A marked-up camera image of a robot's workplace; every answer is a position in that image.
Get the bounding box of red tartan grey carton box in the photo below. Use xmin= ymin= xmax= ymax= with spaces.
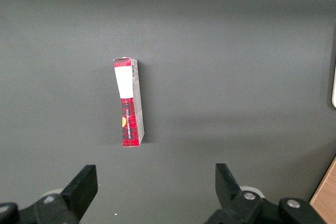
xmin=113 ymin=57 xmax=145 ymax=148

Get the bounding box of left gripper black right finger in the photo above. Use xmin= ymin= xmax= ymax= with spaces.
xmin=204 ymin=163 xmax=325 ymax=224

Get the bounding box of oak wooden drawer cabinet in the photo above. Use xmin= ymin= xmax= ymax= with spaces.
xmin=309 ymin=155 xmax=336 ymax=224

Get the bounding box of beige rectangular tray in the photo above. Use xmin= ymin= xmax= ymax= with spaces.
xmin=331 ymin=60 xmax=336 ymax=110

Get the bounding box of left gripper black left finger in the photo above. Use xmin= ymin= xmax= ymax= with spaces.
xmin=0 ymin=164 xmax=99 ymax=224

